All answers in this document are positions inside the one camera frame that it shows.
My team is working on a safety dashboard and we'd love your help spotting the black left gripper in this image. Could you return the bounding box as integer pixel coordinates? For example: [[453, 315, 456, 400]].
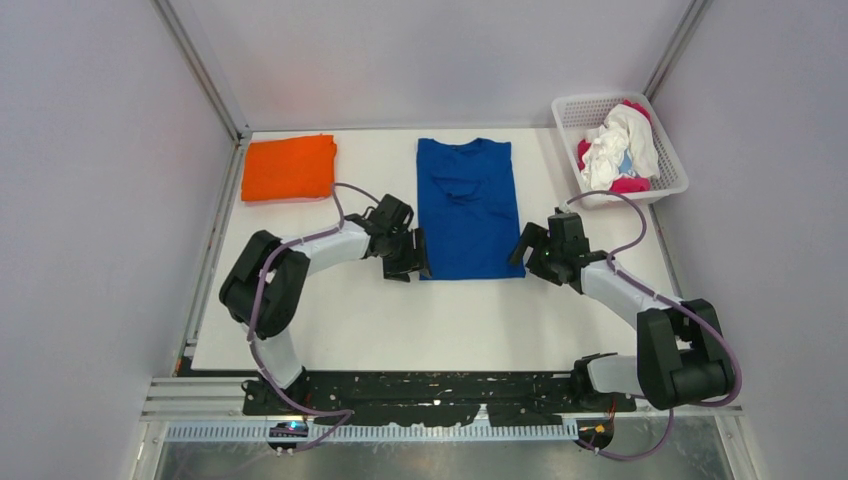
[[382, 228, 431, 283]]

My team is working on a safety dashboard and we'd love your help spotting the aluminium frame rail left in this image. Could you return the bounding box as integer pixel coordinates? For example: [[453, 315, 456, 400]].
[[152, 0, 253, 359]]

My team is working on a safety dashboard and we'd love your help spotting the aluminium frame rail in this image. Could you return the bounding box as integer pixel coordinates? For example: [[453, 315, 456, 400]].
[[642, 0, 714, 102], [152, 0, 253, 359]]

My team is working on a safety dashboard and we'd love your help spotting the white plastic laundry basket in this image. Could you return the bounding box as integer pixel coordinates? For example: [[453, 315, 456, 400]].
[[551, 92, 689, 204]]

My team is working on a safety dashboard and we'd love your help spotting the pink crumpled t-shirt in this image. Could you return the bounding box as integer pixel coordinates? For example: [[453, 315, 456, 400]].
[[576, 99, 653, 195]]

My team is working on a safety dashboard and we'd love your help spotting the aluminium frame rail right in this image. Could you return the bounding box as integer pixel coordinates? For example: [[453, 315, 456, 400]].
[[642, 0, 714, 102]]

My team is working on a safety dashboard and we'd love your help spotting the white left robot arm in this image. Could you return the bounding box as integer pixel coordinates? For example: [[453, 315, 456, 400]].
[[218, 194, 431, 414]]

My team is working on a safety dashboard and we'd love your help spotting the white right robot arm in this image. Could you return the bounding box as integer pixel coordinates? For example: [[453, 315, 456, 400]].
[[509, 211, 737, 411]]

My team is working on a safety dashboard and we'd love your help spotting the white crumpled t-shirt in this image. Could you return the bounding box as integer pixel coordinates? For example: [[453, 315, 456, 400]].
[[580, 103, 661, 195]]

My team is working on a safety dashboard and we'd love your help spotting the white slotted cable duct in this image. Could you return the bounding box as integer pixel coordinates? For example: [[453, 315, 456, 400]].
[[165, 420, 578, 443]]

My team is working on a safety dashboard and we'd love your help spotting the blue panda print t-shirt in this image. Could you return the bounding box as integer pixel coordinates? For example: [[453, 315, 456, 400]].
[[416, 138, 525, 281]]

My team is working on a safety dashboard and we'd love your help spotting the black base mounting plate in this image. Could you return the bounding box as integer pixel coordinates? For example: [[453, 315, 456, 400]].
[[241, 370, 637, 429]]

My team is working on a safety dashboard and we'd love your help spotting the folded orange t-shirt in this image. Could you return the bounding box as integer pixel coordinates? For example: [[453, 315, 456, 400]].
[[240, 134, 338, 203]]

